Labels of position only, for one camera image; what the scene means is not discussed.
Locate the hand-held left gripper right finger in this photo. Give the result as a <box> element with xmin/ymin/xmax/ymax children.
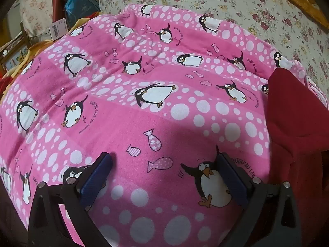
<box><xmin>217</xmin><ymin>152</ymin><xmax>302</xmax><ymax>247</ymax></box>

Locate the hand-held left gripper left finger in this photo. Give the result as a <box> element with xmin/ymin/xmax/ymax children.
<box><xmin>28</xmin><ymin>152</ymin><xmax>114</xmax><ymax>247</ymax></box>

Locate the dark red fleece garment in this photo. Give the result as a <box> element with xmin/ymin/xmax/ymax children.
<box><xmin>266</xmin><ymin>68</ymin><xmax>329</xmax><ymax>247</ymax></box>

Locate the pink penguin print blanket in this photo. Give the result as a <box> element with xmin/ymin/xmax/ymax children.
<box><xmin>0</xmin><ymin>4</ymin><xmax>322</xmax><ymax>247</ymax></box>

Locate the yellow cloth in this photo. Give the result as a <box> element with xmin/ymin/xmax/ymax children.
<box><xmin>1</xmin><ymin>13</ymin><xmax>98</xmax><ymax>80</ymax></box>

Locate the white paper tag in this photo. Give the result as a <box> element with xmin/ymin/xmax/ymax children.
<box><xmin>50</xmin><ymin>18</ymin><xmax>68</xmax><ymax>40</ymax></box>

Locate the wooden rack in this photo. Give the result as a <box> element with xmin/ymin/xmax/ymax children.
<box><xmin>0</xmin><ymin>23</ymin><xmax>34</xmax><ymax>72</ymax></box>

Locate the floral bed sheet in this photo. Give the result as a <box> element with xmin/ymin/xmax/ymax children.
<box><xmin>99</xmin><ymin>0</ymin><xmax>329</xmax><ymax>108</ymax></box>

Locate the blue plastic bag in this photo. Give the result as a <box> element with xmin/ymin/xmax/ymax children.
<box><xmin>64</xmin><ymin>0</ymin><xmax>101</xmax><ymax>22</ymax></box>

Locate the floral pillow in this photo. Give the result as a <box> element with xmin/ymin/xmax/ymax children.
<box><xmin>19</xmin><ymin>0</ymin><xmax>62</xmax><ymax>42</ymax></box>

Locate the orange quilt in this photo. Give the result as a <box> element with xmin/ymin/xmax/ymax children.
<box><xmin>247</xmin><ymin>0</ymin><xmax>329</xmax><ymax>35</ymax></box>

